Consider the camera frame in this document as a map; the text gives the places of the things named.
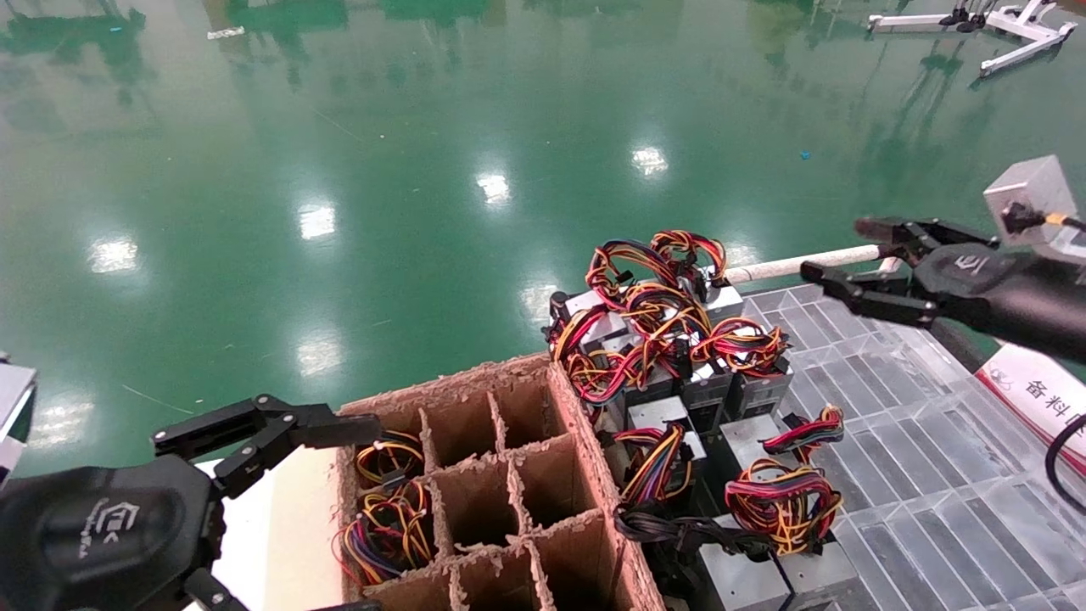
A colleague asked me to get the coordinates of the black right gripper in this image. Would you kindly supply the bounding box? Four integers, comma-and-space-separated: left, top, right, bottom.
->
800, 216, 1086, 362

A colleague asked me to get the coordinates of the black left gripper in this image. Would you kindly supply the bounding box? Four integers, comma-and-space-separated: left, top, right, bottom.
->
0, 393, 384, 611

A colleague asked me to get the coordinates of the white rack tube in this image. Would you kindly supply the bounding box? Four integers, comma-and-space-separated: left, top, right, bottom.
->
724, 244, 902, 286

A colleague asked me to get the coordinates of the white red label sign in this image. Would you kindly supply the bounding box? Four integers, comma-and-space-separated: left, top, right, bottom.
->
974, 342, 1086, 478

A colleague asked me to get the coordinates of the clear acrylic divided tray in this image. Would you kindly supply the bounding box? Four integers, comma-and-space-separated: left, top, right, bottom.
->
745, 283, 1086, 611

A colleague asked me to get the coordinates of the white floor stand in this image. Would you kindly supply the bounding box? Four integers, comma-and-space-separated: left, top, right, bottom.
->
978, 0, 1080, 79
867, 0, 995, 35

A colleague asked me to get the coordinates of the brown cardboard divider box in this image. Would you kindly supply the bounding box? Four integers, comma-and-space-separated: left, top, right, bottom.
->
335, 352, 667, 611

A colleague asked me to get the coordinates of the black plug yellow cable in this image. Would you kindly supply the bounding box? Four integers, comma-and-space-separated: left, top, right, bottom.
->
999, 201, 1086, 236

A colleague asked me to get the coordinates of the power supply with coloured wires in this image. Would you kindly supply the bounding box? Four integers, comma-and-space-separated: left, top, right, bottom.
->
353, 429, 427, 491
724, 457, 859, 611
649, 229, 746, 322
333, 482, 435, 588
550, 307, 680, 410
613, 395, 707, 507
550, 240, 680, 342
622, 283, 712, 342
677, 356, 737, 418
694, 317, 796, 423

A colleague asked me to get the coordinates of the right wrist camera housing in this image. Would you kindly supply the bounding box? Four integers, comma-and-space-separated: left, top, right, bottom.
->
982, 154, 1086, 266

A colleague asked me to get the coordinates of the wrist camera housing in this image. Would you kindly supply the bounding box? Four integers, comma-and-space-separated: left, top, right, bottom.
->
0, 361, 40, 483
982, 154, 1086, 266

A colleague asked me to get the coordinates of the power supply with red wires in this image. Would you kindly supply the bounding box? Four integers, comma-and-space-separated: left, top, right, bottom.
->
719, 404, 847, 478

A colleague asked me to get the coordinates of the left wrist camera housing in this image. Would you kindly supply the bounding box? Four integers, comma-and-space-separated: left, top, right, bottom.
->
0, 361, 40, 483

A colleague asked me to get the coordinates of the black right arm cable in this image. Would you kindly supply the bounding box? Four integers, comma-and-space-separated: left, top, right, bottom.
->
1044, 413, 1086, 515

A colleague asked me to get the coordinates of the power supply with black cables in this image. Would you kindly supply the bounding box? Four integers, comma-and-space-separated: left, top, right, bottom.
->
613, 503, 796, 611

